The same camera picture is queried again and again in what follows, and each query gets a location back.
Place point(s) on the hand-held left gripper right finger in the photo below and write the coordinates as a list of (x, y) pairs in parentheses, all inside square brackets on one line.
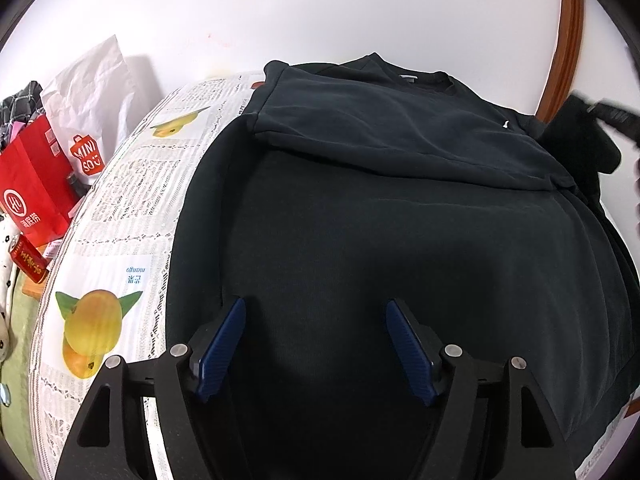
[(407, 350)]

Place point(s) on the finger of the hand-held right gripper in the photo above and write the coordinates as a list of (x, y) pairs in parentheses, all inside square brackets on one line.
[(617, 117)]

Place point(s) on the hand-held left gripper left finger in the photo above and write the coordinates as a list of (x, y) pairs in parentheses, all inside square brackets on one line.
[(222, 350)]

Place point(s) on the black sweatshirt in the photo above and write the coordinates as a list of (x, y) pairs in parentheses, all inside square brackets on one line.
[(350, 210)]

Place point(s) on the fruit print tablecloth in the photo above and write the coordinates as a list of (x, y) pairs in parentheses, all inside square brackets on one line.
[(125, 200)]

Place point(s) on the light green cloth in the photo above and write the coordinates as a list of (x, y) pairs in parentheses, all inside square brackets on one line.
[(17, 410)]

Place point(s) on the red can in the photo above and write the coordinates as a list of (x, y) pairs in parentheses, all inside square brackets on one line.
[(27, 260)]

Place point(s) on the red paper bag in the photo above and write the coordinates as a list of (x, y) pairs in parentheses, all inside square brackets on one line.
[(32, 185)]

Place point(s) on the white paper bag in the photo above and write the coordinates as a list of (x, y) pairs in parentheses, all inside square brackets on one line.
[(85, 95)]

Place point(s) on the plaid cloth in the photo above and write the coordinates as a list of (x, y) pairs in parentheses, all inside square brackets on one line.
[(20, 102)]

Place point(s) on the brown wooden door frame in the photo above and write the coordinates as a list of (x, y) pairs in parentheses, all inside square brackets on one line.
[(567, 40)]

